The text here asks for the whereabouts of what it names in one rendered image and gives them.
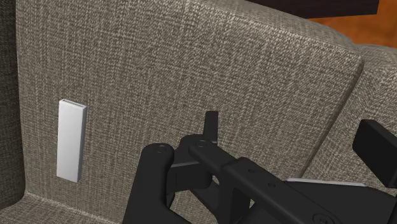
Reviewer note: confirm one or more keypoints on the white flat rectangular block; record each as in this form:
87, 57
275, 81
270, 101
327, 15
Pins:
70, 141

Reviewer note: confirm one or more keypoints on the grey woven fabric sofa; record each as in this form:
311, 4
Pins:
192, 68

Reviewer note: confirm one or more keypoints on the dark brown table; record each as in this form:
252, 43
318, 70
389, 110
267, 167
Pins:
313, 7

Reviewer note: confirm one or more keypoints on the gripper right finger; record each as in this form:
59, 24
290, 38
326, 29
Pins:
377, 152

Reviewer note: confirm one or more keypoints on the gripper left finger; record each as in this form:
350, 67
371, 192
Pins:
155, 186

